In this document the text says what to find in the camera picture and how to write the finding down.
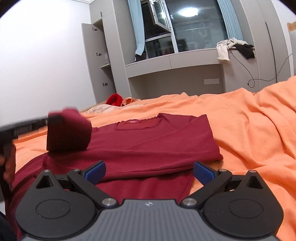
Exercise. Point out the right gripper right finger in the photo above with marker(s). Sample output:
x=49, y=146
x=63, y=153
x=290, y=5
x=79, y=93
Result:
x=223, y=189

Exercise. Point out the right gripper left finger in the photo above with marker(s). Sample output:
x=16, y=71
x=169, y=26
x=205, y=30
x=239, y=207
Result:
x=76, y=189

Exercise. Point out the dark red knit shirt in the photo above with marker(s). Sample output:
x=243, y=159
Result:
x=145, y=159

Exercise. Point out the person's left hand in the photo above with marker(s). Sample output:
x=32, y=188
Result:
x=10, y=165

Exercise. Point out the orange bed blanket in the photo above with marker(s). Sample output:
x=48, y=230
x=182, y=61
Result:
x=252, y=130

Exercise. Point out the red plush item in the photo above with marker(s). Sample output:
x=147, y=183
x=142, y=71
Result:
x=115, y=100

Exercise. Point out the pink patterned bed sheet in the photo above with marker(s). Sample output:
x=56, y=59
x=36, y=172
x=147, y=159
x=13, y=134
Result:
x=105, y=108

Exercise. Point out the white garment on ledge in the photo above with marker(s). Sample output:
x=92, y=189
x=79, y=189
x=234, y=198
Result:
x=222, y=48

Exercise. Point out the grey built-in wardrobe unit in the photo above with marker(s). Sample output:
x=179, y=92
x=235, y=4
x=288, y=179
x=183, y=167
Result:
x=185, y=59

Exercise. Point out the black garment on ledge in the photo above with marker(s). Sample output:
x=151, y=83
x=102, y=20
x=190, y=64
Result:
x=245, y=50

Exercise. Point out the light blue right curtain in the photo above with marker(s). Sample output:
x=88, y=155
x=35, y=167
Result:
x=230, y=19

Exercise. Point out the light blue curtain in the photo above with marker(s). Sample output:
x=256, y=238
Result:
x=230, y=19
x=135, y=9

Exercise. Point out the open window sash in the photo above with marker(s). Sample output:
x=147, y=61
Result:
x=159, y=14

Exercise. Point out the light blue left curtain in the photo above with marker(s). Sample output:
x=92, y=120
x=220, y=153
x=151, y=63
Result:
x=135, y=9

